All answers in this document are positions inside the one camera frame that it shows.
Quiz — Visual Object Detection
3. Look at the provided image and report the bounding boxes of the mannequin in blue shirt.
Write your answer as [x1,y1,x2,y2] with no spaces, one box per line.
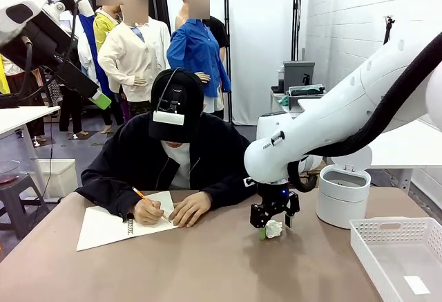
[166,0,231,115]

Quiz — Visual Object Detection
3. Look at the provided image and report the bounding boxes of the person's left hand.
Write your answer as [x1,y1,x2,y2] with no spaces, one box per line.
[168,191,212,229]

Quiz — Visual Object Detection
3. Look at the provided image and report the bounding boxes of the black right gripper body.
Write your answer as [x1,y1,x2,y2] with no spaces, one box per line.
[257,179,291,213]

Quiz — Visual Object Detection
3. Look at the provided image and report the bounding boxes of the person in black jacket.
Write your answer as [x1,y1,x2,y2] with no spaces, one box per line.
[75,68,259,229]

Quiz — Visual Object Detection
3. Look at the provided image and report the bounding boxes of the white perforated plastic basket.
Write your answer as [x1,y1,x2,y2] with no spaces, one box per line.
[348,216,442,302]

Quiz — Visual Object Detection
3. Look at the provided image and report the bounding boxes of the white spiral notebook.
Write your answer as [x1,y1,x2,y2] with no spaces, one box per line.
[76,190,180,252]

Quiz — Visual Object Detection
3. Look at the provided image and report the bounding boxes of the mannequin in black shirt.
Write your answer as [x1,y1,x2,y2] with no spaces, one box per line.
[206,15,229,71]

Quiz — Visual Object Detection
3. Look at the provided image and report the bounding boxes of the grey box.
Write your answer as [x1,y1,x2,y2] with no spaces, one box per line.
[282,60,316,87]

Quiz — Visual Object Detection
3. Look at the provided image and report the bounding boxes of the blue hanging cloth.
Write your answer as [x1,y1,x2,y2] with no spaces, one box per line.
[78,11,104,92]

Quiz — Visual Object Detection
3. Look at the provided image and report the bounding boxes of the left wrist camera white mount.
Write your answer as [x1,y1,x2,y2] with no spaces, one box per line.
[51,0,95,18]

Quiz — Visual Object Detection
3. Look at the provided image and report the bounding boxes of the white backdrop sheet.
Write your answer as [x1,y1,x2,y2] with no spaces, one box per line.
[165,0,308,126]

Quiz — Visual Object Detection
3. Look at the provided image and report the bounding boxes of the white lidded trash bin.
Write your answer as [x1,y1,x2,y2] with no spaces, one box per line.
[316,146,373,229]

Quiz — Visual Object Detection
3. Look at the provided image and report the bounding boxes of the mannequin in cream jacket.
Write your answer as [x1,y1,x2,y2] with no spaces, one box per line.
[97,0,172,133]

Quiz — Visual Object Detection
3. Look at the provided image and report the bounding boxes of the person's right forearm black sleeve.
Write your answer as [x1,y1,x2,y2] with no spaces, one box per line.
[75,177,139,222]

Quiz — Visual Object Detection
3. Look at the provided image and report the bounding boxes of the grey plastic stool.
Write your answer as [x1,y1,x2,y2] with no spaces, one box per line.
[0,173,50,240]

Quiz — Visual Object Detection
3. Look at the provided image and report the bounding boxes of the white paper ball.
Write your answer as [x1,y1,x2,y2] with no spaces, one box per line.
[265,219,283,239]

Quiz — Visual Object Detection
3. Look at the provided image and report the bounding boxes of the small white paper slip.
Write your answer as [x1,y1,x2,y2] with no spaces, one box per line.
[403,275,432,296]

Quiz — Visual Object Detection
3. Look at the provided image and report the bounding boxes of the black corrugated cable conduit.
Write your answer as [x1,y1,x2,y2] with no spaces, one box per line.
[285,32,442,194]

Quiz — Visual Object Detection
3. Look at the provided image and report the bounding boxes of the mannequin in white shirt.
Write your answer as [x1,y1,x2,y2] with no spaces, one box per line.
[58,8,99,135]

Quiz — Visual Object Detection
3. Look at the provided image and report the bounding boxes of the white storage bin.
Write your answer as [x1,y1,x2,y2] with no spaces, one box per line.
[26,158,79,199]

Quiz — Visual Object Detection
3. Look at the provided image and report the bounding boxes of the glass bowl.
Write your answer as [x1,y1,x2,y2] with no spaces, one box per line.
[0,160,21,185]

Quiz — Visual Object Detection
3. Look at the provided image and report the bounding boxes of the mannequin in yellow shirt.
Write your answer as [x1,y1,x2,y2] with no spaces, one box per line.
[92,0,122,53]

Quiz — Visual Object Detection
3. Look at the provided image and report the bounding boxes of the person's right hand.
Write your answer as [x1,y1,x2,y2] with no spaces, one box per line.
[133,197,166,226]

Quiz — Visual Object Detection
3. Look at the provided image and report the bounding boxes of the yellow cloth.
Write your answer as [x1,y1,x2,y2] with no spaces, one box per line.
[0,55,11,95]

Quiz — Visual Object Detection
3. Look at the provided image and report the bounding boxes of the large white table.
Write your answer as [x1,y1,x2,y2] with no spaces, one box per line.
[297,97,442,199]

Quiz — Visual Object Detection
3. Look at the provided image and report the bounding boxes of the orange pencil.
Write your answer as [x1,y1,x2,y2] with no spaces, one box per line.
[131,187,170,220]

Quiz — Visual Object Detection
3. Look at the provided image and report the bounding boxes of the black baseball cap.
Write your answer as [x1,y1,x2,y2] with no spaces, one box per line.
[148,68,204,144]

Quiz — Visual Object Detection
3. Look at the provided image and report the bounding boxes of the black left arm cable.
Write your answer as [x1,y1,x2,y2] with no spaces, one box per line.
[15,35,34,97]

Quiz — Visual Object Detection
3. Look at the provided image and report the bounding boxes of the person's left forearm black sleeve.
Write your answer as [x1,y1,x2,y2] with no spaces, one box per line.
[202,173,259,209]

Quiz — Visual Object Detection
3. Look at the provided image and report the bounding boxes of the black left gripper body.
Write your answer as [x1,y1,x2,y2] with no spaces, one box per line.
[0,10,79,72]

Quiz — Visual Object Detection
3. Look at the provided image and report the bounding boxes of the dark green cloth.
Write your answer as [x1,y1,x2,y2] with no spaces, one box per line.
[288,84,326,97]

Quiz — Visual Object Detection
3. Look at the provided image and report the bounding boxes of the head-mounted camera white box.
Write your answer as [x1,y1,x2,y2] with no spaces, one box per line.
[153,87,185,126]

